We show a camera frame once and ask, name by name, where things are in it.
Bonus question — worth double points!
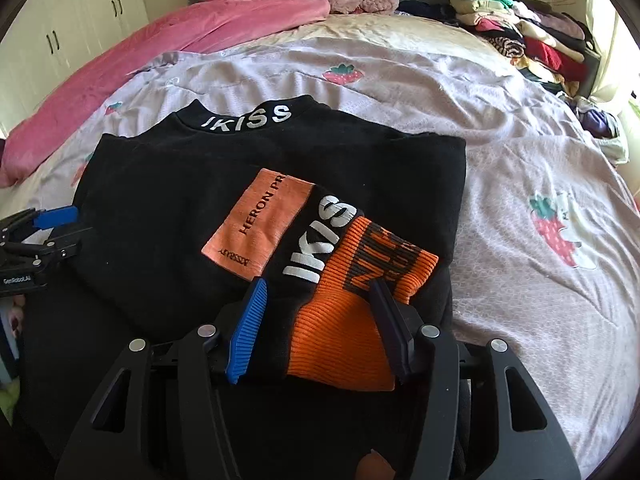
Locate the pile of folded clothes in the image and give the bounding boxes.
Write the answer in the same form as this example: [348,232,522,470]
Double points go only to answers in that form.
[447,0,601,97]

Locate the white wardrobe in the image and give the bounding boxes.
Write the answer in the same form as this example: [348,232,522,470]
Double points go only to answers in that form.
[0,0,148,136]

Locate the black side cabinet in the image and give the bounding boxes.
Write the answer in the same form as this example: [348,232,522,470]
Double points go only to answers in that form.
[582,47,602,98]

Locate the cream curtain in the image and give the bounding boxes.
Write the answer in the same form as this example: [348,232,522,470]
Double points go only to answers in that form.
[585,0,640,111]

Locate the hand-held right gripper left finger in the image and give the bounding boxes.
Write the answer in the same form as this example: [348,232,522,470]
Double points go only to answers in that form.
[55,277,269,480]

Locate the purple clothes heap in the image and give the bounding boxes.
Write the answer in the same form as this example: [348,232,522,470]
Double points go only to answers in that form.
[570,95,632,163]

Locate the cream bed sheet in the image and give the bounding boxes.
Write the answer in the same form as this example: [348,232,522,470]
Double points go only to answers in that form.
[277,11,501,63]

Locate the black sweater with orange cuffs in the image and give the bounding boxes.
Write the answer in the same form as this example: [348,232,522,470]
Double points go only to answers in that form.
[17,94,468,480]

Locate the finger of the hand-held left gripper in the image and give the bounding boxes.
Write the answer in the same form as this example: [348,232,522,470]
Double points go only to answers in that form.
[30,205,82,233]
[0,208,40,235]

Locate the lilac printed duvet cover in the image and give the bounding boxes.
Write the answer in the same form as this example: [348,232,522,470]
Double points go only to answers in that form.
[10,34,640,480]

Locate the pink blanket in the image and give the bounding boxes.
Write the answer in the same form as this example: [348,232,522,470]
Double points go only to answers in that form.
[0,0,331,186]

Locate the dark navy clothes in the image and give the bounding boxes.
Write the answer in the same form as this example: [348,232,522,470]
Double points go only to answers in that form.
[397,0,458,27]

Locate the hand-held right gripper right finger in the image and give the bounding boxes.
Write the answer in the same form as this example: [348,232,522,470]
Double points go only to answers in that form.
[367,279,582,480]

